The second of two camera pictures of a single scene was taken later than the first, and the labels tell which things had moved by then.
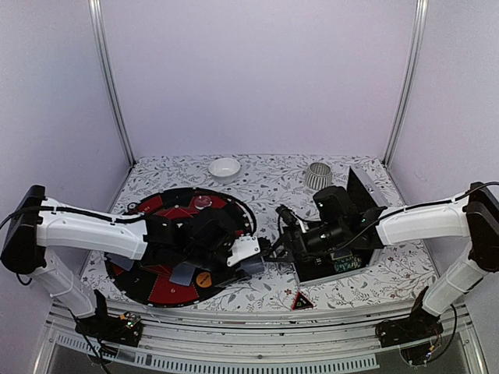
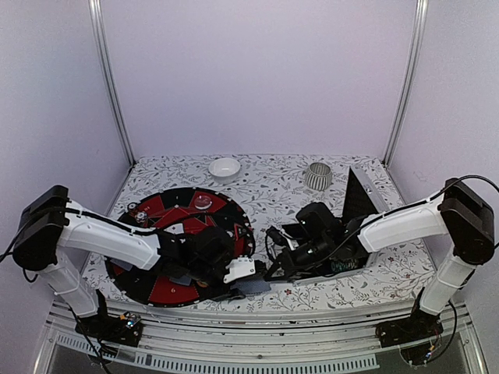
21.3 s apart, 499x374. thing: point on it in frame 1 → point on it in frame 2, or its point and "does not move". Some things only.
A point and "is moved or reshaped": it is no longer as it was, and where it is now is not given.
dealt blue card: x=125 y=262 does not move
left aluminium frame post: x=111 y=88 does not move
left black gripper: x=233 y=274 → x=225 y=294
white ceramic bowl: x=224 y=170 does not move
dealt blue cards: x=255 y=266 → x=252 y=286
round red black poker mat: x=191 y=232 does not move
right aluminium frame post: x=419 y=37 does not move
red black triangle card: x=301 y=302 is moved or reshaped
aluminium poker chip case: x=366 y=195 does not move
